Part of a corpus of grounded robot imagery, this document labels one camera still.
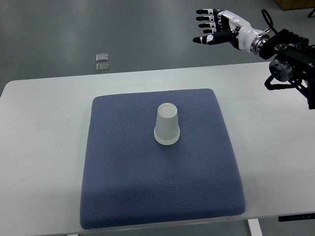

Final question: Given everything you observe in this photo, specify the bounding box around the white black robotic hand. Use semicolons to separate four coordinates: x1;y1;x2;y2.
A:
192;8;270;55

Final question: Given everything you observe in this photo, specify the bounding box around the white paper cup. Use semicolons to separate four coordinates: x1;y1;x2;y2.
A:
156;139;178;146
154;103;180;141

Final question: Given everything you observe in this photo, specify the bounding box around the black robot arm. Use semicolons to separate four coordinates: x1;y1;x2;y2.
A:
254;29;315;110

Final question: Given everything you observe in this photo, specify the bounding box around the brown cardboard box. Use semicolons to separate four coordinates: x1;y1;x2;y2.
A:
275;0;315;10

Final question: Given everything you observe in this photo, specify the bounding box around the black tripod leg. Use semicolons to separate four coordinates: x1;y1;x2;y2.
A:
308;8;315;18

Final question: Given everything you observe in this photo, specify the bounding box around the white paper cup on cushion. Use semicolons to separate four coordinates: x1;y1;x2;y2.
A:
156;139;178;146

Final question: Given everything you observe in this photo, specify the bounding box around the upper metal floor plate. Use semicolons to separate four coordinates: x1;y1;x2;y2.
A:
95;53;109;62

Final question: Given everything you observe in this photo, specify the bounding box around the metal floor plate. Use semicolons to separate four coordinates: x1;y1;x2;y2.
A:
95;53;109;62
96;63;109;73

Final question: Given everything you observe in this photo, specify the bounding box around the lower metal floor plate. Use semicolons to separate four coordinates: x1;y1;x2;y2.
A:
96;63;109;73

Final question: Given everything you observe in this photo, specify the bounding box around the blue fabric cushion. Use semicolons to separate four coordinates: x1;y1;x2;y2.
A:
80;88;246;230

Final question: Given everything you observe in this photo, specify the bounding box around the white table leg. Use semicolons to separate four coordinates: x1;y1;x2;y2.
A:
247;219;263;236

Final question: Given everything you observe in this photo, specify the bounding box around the black table control panel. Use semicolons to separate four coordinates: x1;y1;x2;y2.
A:
278;213;315;222

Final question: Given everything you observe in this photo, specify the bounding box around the black looped cable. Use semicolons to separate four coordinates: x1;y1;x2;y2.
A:
261;9;280;34

